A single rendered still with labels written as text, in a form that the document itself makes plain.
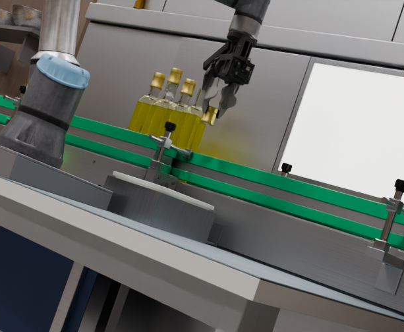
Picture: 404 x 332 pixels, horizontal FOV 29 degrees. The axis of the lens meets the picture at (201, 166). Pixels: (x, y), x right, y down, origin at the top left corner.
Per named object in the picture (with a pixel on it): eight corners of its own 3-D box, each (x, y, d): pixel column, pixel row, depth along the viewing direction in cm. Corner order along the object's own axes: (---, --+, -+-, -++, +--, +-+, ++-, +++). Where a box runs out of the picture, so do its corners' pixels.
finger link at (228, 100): (226, 119, 191) (233, 82, 191) (214, 118, 196) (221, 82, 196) (236, 122, 192) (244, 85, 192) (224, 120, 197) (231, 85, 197)
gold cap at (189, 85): (194, 98, 216) (199, 83, 216) (186, 93, 213) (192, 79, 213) (185, 96, 218) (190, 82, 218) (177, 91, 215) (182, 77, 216)
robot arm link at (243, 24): (227, 15, 196) (252, 29, 200) (221, 32, 195) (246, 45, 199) (243, 13, 189) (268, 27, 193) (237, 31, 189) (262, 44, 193)
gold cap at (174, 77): (180, 86, 219) (185, 72, 220) (174, 83, 216) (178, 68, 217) (171, 84, 221) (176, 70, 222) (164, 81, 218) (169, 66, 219)
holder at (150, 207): (218, 248, 189) (228, 217, 189) (149, 226, 167) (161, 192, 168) (167, 229, 199) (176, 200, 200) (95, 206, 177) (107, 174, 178)
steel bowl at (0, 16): (32, 42, 655) (38, 26, 656) (-6, 23, 628) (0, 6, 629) (8, 39, 683) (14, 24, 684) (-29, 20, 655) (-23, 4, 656)
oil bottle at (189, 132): (186, 184, 210) (211, 111, 212) (174, 179, 206) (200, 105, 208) (171, 180, 214) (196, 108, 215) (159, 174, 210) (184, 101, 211)
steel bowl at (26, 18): (68, 48, 622) (76, 29, 623) (24, 26, 590) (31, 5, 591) (39, 44, 653) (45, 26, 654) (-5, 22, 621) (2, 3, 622)
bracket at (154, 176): (171, 204, 200) (180, 178, 201) (149, 195, 193) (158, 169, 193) (161, 201, 203) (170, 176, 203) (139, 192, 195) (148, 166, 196)
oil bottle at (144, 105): (141, 170, 221) (165, 101, 223) (128, 165, 217) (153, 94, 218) (127, 166, 225) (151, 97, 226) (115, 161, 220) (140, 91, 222)
